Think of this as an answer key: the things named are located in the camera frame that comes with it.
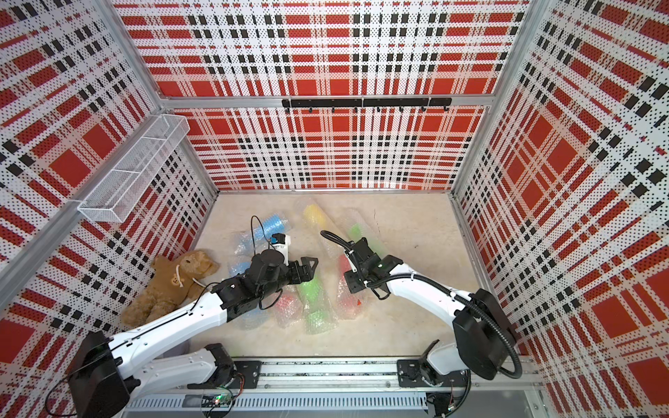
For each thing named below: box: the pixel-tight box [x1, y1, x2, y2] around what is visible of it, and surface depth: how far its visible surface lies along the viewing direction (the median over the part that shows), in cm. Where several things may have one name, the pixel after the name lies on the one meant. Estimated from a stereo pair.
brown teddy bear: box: [120, 249, 220, 328], surface depth 86 cm
